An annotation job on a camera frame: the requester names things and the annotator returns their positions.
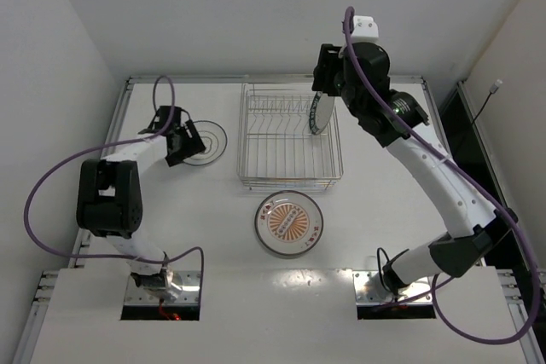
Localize white plate black rings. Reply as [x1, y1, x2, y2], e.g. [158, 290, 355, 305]
[183, 119, 229, 167]

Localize metal wire dish rack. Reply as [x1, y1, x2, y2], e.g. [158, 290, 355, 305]
[236, 83, 344, 191]

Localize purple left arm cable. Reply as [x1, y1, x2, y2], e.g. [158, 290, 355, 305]
[24, 75, 206, 297]

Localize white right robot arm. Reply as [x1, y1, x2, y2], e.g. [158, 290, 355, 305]
[311, 43, 509, 295]

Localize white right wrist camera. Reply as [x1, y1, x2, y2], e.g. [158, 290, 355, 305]
[351, 15, 379, 43]

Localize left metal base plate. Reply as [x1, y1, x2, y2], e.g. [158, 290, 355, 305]
[124, 270, 202, 307]

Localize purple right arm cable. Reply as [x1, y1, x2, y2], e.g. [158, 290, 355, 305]
[342, 6, 541, 345]

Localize metal base plate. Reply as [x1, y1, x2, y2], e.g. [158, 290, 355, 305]
[124, 270, 202, 307]
[351, 269, 433, 306]

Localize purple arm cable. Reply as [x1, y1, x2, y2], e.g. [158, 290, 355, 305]
[24, 75, 206, 297]
[342, 6, 541, 345]

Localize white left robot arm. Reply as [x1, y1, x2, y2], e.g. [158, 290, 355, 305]
[76, 106, 206, 292]

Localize plate with orange sunburst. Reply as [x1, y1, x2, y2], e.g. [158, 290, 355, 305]
[253, 190, 325, 258]

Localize white plate blue rim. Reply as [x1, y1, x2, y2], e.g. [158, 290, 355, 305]
[309, 92, 335, 135]

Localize black cable white plug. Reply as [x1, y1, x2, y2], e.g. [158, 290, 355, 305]
[443, 78, 503, 156]

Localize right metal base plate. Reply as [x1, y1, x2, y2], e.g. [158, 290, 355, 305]
[351, 269, 433, 306]

